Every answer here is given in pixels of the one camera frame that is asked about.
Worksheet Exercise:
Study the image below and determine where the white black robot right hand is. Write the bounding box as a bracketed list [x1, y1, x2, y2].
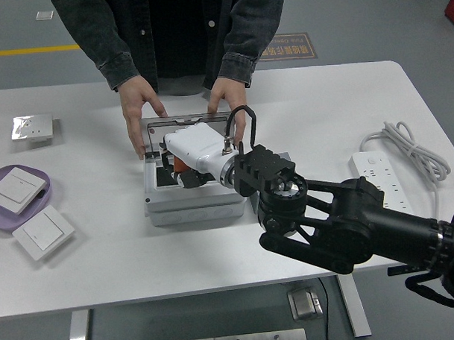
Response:
[157, 121, 236, 191]

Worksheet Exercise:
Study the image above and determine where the person's left hand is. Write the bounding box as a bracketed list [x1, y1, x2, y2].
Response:
[205, 76, 249, 146]

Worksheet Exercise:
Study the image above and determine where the person's right hand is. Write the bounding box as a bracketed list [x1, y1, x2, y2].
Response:
[118, 74, 171, 162]

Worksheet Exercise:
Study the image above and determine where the orange cylinder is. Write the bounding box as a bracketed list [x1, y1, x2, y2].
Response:
[173, 156, 191, 174]

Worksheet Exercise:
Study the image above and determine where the grey electrical box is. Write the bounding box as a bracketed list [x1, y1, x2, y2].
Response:
[139, 111, 248, 228]

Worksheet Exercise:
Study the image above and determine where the grey cube block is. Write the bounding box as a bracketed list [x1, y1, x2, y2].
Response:
[245, 151, 299, 215]

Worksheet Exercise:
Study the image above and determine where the metal floor socket box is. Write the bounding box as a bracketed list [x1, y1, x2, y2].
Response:
[286, 286, 325, 321]

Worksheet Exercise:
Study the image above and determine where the person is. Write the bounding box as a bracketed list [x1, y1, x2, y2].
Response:
[48, 0, 291, 101]

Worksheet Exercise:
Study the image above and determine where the brown floor sign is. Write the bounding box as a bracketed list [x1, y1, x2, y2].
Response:
[257, 32, 318, 63]

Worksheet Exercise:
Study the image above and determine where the yellow floor tape line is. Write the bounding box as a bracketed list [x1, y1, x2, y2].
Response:
[0, 43, 81, 59]

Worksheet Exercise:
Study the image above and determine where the white table leg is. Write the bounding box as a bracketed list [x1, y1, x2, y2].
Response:
[66, 309, 91, 340]
[335, 272, 372, 339]

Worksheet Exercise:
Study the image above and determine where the black table control panel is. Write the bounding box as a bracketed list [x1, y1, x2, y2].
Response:
[387, 264, 429, 277]

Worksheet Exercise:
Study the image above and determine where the white wall switch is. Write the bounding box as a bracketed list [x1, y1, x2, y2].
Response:
[10, 204, 78, 262]
[0, 165, 52, 215]

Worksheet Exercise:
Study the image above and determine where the white power strip cord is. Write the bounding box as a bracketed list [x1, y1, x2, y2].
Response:
[358, 119, 454, 224]

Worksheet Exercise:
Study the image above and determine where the thin black floor cable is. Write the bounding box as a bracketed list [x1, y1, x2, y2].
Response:
[318, 277, 333, 340]

